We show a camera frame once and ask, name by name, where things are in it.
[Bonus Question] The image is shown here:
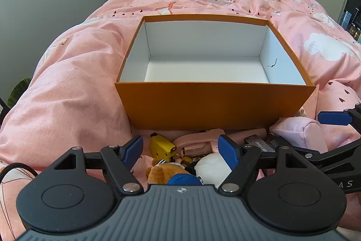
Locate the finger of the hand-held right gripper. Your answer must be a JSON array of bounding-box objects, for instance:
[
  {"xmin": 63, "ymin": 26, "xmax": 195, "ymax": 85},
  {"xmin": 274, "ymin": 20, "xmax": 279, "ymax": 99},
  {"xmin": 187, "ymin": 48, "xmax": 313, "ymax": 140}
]
[
  {"xmin": 293, "ymin": 142, "xmax": 361, "ymax": 171},
  {"xmin": 317, "ymin": 103, "xmax": 361, "ymax": 131}
]

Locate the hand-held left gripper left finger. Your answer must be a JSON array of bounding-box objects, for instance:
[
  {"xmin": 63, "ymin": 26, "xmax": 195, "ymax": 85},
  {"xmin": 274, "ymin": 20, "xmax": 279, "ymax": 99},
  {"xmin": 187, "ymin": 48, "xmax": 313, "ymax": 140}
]
[{"xmin": 53, "ymin": 135, "xmax": 144, "ymax": 196}]

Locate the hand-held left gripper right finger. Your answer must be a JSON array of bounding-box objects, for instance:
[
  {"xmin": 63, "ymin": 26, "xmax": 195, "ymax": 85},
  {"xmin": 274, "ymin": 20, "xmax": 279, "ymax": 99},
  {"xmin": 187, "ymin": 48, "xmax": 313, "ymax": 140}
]
[{"xmin": 217, "ymin": 134, "xmax": 311, "ymax": 193}]

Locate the grey glitter box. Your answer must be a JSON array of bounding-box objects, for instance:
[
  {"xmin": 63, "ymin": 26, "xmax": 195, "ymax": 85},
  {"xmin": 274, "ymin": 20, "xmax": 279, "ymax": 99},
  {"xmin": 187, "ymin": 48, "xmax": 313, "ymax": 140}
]
[{"xmin": 244, "ymin": 136, "xmax": 275, "ymax": 152}]

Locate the pink fabric pouch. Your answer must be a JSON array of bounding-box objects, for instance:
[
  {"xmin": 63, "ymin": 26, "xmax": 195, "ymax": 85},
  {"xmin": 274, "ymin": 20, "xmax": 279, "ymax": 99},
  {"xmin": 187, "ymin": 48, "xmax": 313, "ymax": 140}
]
[{"xmin": 269, "ymin": 117, "xmax": 329, "ymax": 152}]

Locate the orange cardboard box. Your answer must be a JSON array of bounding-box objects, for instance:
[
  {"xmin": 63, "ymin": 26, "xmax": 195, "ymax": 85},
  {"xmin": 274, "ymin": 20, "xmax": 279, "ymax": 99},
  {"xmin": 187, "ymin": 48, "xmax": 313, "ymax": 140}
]
[{"xmin": 114, "ymin": 14, "xmax": 316, "ymax": 131}]

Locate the white plush toy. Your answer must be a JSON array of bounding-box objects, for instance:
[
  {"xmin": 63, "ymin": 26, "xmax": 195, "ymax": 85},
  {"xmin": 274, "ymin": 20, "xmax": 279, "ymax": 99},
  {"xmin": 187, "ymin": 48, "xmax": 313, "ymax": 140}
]
[{"xmin": 194, "ymin": 152, "xmax": 233, "ymax": 188}]

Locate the brown teddy bear plush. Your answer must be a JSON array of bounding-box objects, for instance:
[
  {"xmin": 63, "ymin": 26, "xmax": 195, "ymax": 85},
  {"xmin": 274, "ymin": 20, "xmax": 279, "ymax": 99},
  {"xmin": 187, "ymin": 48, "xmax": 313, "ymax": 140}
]
[{"xmin": 145, "ymin": 160, "xmax": 202, "ymax": 186}]

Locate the pink printed duvet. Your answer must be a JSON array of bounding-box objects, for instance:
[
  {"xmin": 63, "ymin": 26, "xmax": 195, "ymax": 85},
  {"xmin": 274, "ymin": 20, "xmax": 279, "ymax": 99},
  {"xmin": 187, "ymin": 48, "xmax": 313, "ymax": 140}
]
[{"xmin": 0, "ymin": 0, "xmax": 361, "ymax": 241}]

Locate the dark shelf unit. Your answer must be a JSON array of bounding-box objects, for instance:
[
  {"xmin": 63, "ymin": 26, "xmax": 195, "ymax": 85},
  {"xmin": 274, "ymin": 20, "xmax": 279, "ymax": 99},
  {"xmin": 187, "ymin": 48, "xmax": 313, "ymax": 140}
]
[{"xmin": 338, "ymin": 0, "xmax": 361, "ymax": 44}]

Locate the green potted plant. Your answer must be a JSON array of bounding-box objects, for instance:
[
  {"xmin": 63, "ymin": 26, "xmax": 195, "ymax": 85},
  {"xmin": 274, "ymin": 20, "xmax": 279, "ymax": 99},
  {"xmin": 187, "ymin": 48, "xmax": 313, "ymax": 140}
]
[{"xmin": 7, "ymin": 78, "xmax": 32, "ymax": 109}]

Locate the black cable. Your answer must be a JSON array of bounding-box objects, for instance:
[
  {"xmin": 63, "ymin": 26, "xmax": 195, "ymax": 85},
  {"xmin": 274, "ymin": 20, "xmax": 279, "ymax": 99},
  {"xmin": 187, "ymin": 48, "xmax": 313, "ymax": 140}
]
[{"xmin": 0, "ymin": 163, "xmax": 38, "ymax": 182}]

